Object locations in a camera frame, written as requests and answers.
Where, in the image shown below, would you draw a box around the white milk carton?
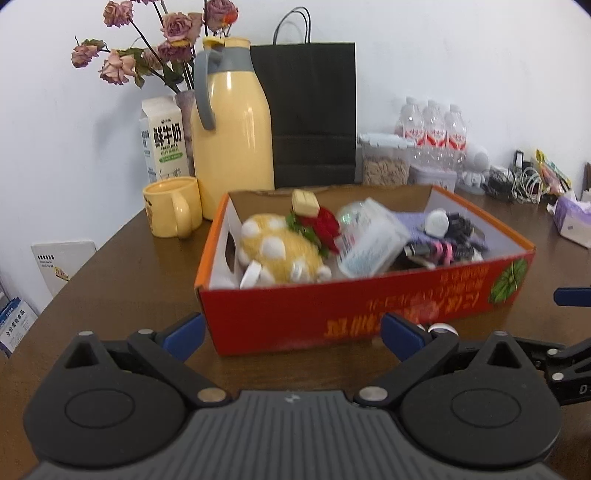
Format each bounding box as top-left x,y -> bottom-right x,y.
139,96 -> 197,185

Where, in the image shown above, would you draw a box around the pale purple tin box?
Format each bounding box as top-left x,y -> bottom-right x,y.
409,162 -> 458,193

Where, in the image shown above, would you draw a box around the pink small accessory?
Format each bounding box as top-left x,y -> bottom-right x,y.
427,241 -> 455,267

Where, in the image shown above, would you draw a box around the white round item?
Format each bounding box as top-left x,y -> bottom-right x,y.
424,209 -> 451,238

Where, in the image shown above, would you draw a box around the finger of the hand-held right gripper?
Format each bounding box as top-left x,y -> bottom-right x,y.
512,336 -> 591,384
554,286 -> 591,308

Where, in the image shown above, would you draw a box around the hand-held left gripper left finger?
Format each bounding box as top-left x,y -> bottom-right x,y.
56,312 -> 232,409

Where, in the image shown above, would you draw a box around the white robot-shaped speaker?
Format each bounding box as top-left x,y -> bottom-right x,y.
461,145 -> 492,195

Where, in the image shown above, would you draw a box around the clear container of seeds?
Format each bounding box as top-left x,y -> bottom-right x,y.
358,133 -> 414,186

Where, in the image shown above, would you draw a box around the clear water bottle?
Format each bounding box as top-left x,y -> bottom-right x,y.
421,99 -> 448,162
443,104 -> 468,167
394,96 -> 426,141

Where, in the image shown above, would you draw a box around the yellow mug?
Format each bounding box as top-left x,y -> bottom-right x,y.
142,176 -> 204,240

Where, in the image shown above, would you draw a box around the black tangled accessories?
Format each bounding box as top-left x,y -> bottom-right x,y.
392,212 -> 490,272

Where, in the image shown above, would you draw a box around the white cable bundle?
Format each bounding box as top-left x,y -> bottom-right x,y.
510,165 -> 544,205

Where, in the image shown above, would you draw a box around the yellow and white plush toy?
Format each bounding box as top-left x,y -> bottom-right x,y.
236,212 -> 333,290

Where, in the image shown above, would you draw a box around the red cardboard box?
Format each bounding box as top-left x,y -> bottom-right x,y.
194,185 -> 537,357

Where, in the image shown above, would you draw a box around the yellow thermos jug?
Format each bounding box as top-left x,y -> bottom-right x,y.
190,36 -> 276,221

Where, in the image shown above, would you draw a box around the small yellow block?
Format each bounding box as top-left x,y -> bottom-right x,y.
291,188 -> 321,217

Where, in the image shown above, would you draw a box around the black paper bag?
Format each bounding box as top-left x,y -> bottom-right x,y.
249,7 -> 358,189

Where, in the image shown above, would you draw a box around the dried pink flower bouquet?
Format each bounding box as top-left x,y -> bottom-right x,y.
71,0 -> 240,95

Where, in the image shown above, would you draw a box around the blue and white boxes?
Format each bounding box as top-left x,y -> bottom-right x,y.
0,295 -> 38,357

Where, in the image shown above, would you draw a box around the red strawberry toy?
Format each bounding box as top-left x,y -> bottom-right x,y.
285,207 -> 342,258

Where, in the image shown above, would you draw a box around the white booklet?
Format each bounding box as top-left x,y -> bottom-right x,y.
31,240 -> 98,301

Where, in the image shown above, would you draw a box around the clear plastic container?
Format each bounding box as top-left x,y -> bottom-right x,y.
335,198 -> 411,278

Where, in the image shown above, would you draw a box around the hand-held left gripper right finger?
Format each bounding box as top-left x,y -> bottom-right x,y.
355,312 -> 535,408

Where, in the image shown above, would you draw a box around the purple glass vase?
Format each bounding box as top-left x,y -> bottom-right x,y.
174,89 -> 198,178

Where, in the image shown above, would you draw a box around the purple tissue pack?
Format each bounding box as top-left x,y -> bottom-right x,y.
553,194 -> 591,249

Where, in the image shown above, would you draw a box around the black cable bundle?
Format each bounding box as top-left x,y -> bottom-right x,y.
485,165 -> 515,201

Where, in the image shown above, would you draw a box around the small white round object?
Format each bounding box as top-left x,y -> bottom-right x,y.
416,322 -> 459,339

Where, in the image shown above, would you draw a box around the colourful snack packet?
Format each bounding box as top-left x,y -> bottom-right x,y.
533,148 -> 573,204

